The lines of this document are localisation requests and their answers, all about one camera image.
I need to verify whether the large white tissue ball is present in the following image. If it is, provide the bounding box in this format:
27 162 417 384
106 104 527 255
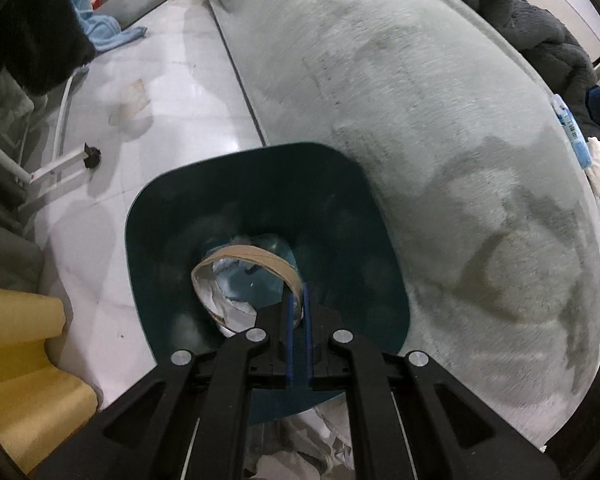
200 260 261 338

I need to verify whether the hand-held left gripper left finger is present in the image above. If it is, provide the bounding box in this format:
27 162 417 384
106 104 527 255
35 295 301 480

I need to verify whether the yellow foam block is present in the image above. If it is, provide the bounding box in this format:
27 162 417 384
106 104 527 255
0 284 98 461

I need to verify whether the brown cardboard tape ring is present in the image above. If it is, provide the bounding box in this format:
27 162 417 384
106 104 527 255
190 245 306 336

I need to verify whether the black fuzzy coat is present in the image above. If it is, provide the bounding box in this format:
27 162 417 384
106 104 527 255
0 0 96 96

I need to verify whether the grey cushion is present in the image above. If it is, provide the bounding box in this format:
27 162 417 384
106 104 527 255
97 0 191 31

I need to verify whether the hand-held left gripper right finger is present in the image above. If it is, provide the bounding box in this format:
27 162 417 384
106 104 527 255
302 282 561 480

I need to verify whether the blue plastic packet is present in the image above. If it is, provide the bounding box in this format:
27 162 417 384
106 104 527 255
550 94 593 168

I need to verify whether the light blue garment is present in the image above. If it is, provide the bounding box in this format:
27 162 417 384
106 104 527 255
57 0 148 53

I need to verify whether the grey garment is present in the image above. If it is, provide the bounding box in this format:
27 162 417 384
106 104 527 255
0 80 46 306

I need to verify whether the clear plastic wrapper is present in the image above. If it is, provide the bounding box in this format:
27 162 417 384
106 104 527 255
202 232 297 306

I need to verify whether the dark grey fluffy blanket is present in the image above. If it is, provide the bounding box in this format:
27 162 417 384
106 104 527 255
400 0 600 296

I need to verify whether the dark teal bin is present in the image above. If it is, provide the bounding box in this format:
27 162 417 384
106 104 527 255
125 142 412 426

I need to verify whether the clear plastic scrap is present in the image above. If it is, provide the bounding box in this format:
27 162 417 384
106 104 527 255
107 79 153 128

